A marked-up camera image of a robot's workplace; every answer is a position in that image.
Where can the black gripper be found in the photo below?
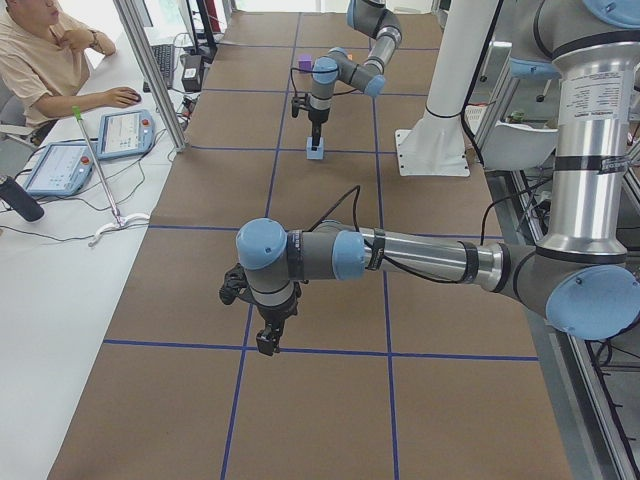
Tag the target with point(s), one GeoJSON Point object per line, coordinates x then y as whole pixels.
{"type": "Point", "coordinates": [276, 314]}
{"type": "Point", "coordinates": [317, 118]}

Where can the light blue block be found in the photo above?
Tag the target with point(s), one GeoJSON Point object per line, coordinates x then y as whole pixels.
{"type": "Point", "coordinates": [315, 151]}

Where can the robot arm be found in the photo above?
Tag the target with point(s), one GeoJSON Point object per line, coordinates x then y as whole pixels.
{"type": "Point", "coordinates": [374, 20]}
{"type": "Point", "coordinates": [575, 275]}

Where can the purple block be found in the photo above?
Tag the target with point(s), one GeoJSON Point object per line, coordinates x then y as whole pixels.
{"type": "Point", "coordinates": [305, 63]}

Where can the person right hand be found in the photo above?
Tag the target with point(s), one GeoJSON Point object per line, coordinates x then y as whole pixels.
{"type": "Point", "coordinates": [117, 97]}

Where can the person left hand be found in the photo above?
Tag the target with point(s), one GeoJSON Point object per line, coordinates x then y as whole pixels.
{"type": "Point", "coordinates": [77, 39]}

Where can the brown cardboard mat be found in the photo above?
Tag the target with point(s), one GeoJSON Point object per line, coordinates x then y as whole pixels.
{"type": "Point", "coordinates": [385, 377]}

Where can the black power adapter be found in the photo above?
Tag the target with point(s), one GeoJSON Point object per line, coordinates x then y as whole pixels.
{"type": "Point", "coordinates": [192, 74]}

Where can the black keyboard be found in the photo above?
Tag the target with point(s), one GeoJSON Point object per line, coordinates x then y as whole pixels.
{"type": "Point", "coordinates": [164, 55]}

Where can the reacher stick green tip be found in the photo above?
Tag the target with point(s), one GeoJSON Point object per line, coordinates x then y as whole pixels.
{"type": "Point", "coordinates": [120, 222]}

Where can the far teach pendant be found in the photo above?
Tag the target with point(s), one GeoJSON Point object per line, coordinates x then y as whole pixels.
{"type": "Point", "coordinates": [125, 134]}

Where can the teach pendant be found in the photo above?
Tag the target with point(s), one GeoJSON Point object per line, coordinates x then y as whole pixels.
{"type": "Point", "coordinates": [62, 170]}
{"type": "Point", "coordinates": [125, 134]}

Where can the near teach pendant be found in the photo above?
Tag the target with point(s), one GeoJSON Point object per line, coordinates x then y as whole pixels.
{"type": "Point", "coordinates": [62, 170]}

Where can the seated person beige shirt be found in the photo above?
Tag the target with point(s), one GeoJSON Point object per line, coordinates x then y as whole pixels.
{"type": "Point", "coordinates": [43, 76]}

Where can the black bottle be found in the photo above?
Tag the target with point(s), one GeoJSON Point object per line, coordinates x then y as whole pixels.
{"type": "Point", "coordinates": [19, 200]}

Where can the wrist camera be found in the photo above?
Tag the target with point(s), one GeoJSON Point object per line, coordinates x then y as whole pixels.
{"type": "Point", "coordinates": [235, 286]}
{"type": "Point", "coordinates": [299, 103]}

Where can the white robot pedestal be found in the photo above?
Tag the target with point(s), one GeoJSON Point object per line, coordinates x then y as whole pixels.
{"type": "Point", "coordinates": [435, 145]}

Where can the aluminium frame post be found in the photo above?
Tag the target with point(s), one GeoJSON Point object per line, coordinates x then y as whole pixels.
{"type": "Point", "coordinates": [133, 27]}

